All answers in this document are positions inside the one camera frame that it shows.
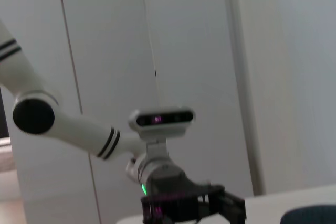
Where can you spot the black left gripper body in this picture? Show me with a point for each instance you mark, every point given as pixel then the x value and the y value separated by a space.
pixel 173 190

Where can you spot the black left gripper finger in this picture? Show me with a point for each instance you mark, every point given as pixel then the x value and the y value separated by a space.
pixel 231 205
pixel 152 211

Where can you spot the teal fabric zip bag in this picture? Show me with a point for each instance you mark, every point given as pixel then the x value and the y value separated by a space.
pixel 309 214

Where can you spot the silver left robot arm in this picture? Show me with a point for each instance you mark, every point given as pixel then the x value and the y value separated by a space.
pixel 78 129

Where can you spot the dark panel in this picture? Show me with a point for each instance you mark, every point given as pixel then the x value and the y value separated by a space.
pixel 3 113

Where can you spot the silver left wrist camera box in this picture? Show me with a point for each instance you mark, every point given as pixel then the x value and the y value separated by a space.
pixel 162 121

